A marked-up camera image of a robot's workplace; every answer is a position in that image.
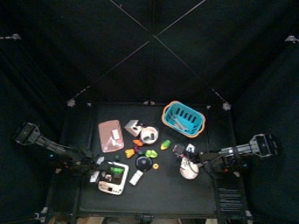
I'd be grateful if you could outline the black pot with lid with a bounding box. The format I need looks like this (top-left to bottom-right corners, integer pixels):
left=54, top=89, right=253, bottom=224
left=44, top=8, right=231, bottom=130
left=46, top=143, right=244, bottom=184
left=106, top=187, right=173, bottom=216
left=134, top=156, right=155, bottom=172

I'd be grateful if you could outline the pink white plate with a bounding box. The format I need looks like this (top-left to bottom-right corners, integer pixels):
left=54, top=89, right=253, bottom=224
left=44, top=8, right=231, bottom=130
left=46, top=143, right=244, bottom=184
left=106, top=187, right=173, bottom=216
left=179, top=157, right=201, bottom=180

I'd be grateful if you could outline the small black box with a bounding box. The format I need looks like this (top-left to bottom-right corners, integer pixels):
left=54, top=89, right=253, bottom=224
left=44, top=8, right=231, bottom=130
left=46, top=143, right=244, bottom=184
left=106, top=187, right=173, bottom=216
left=172, top=143, right=185, bottom=156

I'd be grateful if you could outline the green toy on tray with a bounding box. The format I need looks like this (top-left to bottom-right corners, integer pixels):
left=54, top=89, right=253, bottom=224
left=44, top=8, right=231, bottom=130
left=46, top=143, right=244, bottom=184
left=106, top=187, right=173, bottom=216
left=109, top=166, right=125, bottom=175

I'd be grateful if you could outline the white toy tray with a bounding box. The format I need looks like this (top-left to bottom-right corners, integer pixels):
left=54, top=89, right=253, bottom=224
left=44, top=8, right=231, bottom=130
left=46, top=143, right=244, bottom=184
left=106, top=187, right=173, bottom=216
left=96, top=161, right=129, bottom=196

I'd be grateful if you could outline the green yellow toy corn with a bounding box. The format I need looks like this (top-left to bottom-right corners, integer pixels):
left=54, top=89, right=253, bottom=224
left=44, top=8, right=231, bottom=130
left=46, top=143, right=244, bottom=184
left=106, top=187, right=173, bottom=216
left=160, top=139, right=172, bottom=151

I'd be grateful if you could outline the pink cutting board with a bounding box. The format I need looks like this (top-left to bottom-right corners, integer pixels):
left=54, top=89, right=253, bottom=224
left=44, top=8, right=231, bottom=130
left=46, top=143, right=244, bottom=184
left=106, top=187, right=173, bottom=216
left=97, top=119, right=126, bottom=154

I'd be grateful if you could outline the silver utensil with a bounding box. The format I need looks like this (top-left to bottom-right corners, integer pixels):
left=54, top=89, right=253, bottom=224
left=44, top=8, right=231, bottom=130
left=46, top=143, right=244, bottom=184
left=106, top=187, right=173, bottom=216
left=172, top=115, right=189, bottom=131

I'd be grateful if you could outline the green toy vegetable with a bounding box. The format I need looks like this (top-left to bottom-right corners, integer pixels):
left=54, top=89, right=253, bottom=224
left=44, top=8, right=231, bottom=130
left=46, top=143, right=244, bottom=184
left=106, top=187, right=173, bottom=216
left=144, top=149, right=159, bottom=159

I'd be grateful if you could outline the teal basket orange rim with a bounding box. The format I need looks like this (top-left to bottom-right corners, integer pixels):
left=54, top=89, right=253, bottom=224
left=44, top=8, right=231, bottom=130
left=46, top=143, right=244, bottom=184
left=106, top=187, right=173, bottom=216
left=161, top=100, right=207, bottom=139

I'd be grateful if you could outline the white rectangular block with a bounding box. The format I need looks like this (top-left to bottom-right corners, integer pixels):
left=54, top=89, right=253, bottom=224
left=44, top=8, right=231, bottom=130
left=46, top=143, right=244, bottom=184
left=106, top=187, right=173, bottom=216
left=128, top=170, right=145, bottom=186

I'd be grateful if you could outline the white bowl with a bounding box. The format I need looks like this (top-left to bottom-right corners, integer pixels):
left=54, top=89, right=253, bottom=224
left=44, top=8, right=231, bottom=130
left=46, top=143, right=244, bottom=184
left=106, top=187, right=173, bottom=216
left=138, top=125, right=160, bottom=145

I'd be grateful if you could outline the grey white small box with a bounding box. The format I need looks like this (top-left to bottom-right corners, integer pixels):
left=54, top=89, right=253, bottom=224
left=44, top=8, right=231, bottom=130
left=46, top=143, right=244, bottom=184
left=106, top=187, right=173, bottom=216
left=122, top=119, right=142, bottom=137

